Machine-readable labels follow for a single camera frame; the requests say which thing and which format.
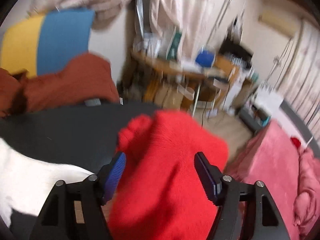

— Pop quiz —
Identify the beige patterned curtain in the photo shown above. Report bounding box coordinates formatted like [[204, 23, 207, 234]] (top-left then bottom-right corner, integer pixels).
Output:
[[27, 0, 320, 128]]

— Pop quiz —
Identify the grey yellow blue chair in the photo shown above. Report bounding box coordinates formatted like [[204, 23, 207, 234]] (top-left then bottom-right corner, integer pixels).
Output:
[[1, 9, 95, 77]]

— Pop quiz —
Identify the cluttered wooden desk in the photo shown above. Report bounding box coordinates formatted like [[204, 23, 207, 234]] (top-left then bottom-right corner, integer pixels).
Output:
[[117, 32, 283, 128]]

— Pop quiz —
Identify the white knitted sweater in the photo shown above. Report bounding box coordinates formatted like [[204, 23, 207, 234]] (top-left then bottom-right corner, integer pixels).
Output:
[[1, 139, 92, 227]]

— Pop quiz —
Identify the red fuzzy garment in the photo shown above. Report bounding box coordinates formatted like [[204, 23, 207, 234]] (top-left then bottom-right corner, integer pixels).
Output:
[[108, 111, 228, 239]]

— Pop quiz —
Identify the pink bed blanket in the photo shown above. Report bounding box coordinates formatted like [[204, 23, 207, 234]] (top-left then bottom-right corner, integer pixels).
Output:
[[226, 120, 319, 239]]

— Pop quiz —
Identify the blue round object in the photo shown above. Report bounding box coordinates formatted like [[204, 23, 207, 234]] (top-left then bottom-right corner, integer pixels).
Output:
[[195, 49, 215, 68]]

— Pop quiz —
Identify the rust quilted jacket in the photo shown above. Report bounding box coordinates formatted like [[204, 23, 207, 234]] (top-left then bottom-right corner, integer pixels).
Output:
[[1, 53, 119, 118]]

